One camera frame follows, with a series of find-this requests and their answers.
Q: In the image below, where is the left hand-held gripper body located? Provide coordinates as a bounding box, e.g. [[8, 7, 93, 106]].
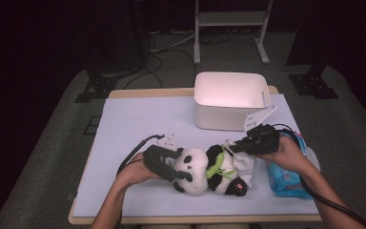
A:
[[142, 133, 180, 176]]

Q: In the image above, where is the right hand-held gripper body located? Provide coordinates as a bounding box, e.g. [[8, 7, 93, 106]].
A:
[[240, 104, 281, 156]]

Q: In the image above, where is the white wet wipe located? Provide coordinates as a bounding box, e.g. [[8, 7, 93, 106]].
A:
[[223, 138, 257, 189]]

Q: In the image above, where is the panda plush toy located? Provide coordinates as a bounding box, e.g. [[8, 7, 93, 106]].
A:
[[172, 139, 256, 198]]

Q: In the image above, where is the blue wet wipes pack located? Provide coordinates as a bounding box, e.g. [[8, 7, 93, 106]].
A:
[[265, 131, 321, 200]]

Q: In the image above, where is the white storage box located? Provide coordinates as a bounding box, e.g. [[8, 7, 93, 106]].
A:
[[193, 71, 272, 132]]

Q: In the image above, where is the person's left hand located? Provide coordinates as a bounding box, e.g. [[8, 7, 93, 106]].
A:
[[116, 152, 166, 188]]

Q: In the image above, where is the person's right hand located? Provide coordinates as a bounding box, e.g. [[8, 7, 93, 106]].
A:
[[255, 135, 315, 176]]

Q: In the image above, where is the dark floor socket plate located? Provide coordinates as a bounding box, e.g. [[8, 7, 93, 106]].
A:
[[83, 115, 102, 135]]

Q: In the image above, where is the black stand base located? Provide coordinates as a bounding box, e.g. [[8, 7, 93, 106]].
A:
[[74, 68, 118, 104], [288, 63, 339, 100]]

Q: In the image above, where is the white metal stand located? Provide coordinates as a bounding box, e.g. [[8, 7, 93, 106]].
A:
[[193, 0, 275, 66]]

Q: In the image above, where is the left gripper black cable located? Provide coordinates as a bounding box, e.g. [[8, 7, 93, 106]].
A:
[[116, 134, 166, 177]]

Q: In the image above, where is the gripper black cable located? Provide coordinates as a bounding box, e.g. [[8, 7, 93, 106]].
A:
[[116, 134, 166, 177], [272, 123, 366, 229]]

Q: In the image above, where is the black floor cable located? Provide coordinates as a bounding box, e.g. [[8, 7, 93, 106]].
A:
[[123, 47, 198, 91]]

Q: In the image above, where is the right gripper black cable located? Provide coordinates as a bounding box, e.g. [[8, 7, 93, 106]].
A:
[[272, 123, 366, 229]]

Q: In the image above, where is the grey floor cable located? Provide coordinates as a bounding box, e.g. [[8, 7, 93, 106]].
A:
[[149, 30, 197, 54]]

